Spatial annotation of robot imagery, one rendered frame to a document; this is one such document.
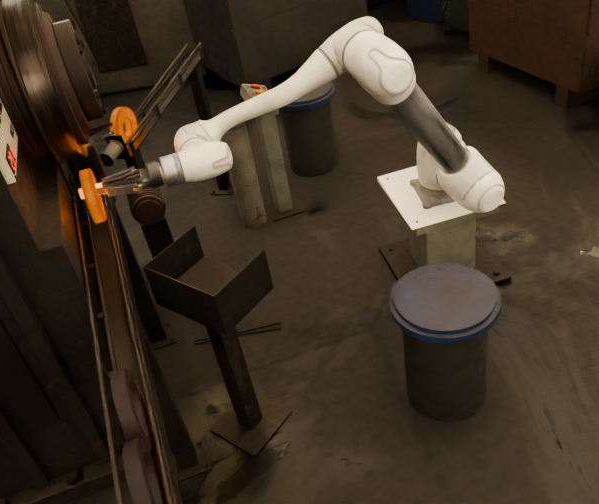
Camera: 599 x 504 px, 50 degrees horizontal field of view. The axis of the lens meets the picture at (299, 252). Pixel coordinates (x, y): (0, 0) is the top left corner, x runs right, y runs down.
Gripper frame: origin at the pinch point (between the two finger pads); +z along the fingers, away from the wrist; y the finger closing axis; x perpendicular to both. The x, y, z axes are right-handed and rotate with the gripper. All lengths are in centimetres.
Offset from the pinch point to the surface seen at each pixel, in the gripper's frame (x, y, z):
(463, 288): -37, -46, -94
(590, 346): -78, -51, -142
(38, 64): 37.7, 0.1, 1.8
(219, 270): -22.9, -23.1, -28.1
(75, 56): 35.2, 8.3, -7.0
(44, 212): 2.2, -9.5, 12.6
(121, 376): -8, -69, 1
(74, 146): 13.3, 2.2, 0.5
